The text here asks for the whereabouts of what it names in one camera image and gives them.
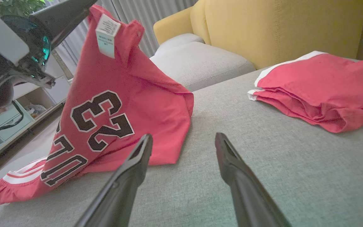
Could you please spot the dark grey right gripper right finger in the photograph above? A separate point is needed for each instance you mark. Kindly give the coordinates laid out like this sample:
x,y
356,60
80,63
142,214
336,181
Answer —
x,y
250,201

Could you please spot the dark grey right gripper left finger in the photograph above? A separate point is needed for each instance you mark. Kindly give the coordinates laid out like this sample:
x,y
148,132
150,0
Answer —
x,y
118,198

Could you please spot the red jersey shirt white sleeves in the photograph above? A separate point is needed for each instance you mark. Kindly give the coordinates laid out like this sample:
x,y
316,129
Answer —
x,y
112,104

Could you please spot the red shorts white trim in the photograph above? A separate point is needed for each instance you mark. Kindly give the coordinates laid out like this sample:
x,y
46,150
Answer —
x,y
326,91

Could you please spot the grey fabric sofa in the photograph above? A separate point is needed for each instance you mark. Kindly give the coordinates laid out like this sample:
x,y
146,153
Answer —
x,y
232,176

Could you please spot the green potted plant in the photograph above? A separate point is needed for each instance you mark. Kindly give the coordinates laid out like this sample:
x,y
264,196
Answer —
x,y
17,6

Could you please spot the white open shelf unit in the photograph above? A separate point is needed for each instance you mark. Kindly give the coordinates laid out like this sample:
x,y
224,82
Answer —
x,y
52,91

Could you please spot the light grey seat cushion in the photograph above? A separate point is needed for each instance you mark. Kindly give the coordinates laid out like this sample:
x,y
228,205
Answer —
x,y
200,63

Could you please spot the yellow armchair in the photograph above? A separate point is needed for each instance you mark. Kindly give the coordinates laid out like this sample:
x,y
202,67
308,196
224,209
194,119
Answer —
x,y
279,28

